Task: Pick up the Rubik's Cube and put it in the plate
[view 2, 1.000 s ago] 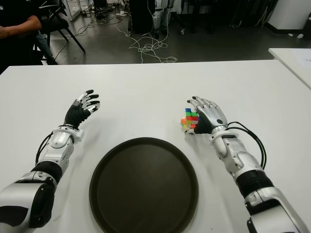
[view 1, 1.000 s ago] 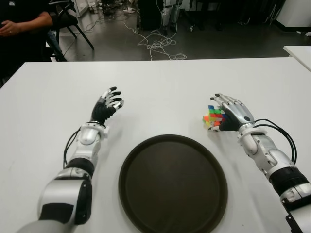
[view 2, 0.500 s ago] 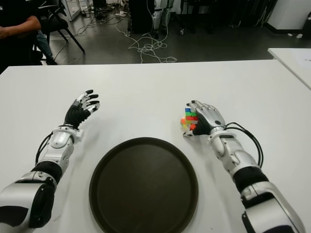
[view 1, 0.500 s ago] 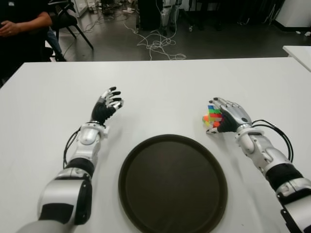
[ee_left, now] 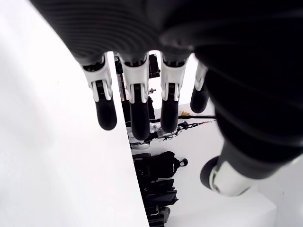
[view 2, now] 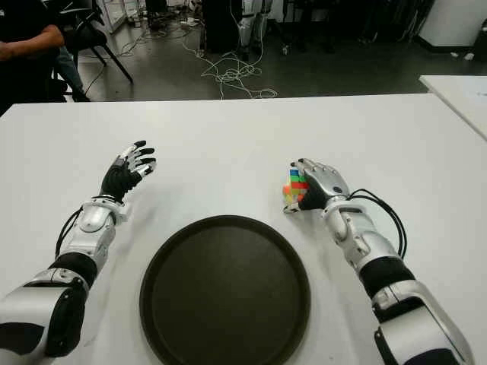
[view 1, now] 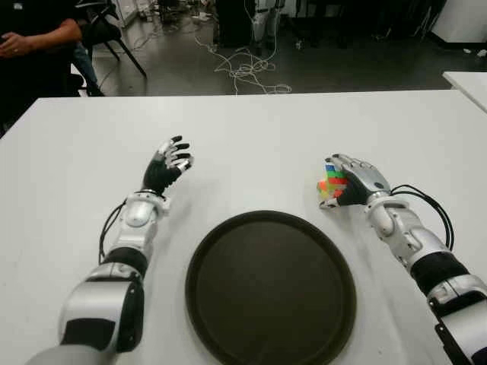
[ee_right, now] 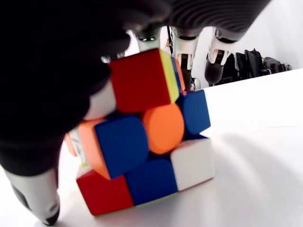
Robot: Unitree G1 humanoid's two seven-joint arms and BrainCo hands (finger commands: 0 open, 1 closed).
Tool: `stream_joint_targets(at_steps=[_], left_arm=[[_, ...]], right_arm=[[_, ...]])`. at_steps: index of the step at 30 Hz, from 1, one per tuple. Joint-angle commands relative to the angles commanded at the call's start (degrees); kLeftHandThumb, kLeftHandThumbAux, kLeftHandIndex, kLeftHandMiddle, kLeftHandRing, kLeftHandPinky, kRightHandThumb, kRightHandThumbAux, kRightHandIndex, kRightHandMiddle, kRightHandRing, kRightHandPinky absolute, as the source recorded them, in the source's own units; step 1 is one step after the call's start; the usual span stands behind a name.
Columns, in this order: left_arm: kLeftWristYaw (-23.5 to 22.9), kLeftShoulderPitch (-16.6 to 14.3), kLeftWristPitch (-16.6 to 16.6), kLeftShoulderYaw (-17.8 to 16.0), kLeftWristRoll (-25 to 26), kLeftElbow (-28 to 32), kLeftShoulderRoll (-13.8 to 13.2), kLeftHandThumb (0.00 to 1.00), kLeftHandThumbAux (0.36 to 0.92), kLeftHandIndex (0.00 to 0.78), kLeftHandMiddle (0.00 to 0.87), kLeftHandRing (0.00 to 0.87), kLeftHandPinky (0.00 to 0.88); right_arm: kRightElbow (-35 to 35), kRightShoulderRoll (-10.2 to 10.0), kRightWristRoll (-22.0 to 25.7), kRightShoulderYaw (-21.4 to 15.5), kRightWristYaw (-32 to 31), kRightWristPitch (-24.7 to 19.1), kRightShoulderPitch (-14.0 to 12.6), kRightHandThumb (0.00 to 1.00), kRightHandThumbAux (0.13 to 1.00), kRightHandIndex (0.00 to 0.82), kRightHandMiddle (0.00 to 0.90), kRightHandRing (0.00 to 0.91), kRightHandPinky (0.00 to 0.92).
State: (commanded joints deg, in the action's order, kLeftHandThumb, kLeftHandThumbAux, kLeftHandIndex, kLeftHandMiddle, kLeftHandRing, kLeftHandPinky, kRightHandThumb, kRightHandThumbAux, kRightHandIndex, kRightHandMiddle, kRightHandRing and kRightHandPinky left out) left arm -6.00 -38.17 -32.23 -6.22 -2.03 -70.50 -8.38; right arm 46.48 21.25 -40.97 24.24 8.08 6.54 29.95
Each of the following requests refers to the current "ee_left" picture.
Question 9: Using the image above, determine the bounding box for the black rod with red cord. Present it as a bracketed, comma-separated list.
[178, 120, 216, 129]

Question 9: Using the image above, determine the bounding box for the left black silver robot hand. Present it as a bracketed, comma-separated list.
[29, 0, 303, 198]

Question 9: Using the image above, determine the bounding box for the black folded bags pile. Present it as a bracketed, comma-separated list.
[139, 178, 179, 210]

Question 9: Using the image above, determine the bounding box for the black backpack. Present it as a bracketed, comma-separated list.
[134, 150, 189, 182]

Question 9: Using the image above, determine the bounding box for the thin black rod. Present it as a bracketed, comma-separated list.
[178, 114, 216, 119]

